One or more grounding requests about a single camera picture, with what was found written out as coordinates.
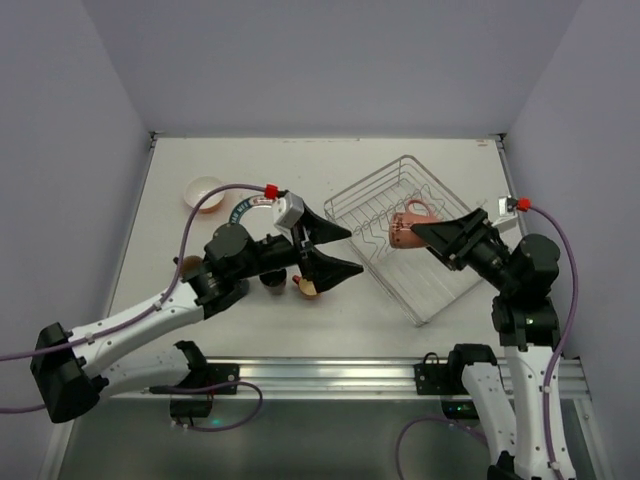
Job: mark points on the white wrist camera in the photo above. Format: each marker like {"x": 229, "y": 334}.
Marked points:
{"x": 287, "y": 211}
{"x": 507, "y": 214}

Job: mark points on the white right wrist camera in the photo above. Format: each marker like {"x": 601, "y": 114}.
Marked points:
{"x": 507, "y": 214}

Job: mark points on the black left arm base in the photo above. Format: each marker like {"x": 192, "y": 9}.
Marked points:
{"x": 201, "y": 407}

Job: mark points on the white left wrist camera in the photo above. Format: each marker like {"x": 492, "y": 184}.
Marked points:
{"x": 287, "y": 211}

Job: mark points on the pink mug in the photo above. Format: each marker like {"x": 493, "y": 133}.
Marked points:
{"x": 400, "y": 235}

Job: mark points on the orange bowl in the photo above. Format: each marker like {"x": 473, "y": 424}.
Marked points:
{"x": 198, "y": 188}

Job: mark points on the orange red mug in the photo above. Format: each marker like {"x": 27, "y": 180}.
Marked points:
{"x": 306, "y": 287}

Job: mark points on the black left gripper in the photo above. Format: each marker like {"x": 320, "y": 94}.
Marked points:
{"x": 304, "y": 249}

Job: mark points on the aluminium mounting rail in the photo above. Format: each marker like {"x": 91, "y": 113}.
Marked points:
{"x": 293, "y": 378}

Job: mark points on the green rimmed printed plate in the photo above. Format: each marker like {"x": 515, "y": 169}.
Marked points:
{"x": 252, "y": 210}

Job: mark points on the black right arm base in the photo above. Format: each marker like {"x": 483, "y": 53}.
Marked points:
{"x": 440, "y": 378}

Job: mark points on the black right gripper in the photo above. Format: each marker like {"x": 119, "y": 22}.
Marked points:
{"x": 470, "y": 240}

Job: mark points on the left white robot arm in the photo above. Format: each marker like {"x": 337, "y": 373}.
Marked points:
{"x": 76, "y": 369}

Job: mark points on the dark maroon mug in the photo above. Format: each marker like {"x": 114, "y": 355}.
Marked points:
{"x": 274, "y": 282}

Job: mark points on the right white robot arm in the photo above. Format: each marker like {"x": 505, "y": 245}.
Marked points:
{"x": 524, "y": 428}

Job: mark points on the black mug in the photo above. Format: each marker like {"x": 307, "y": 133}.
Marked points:
{"x": 190, "y": 263}

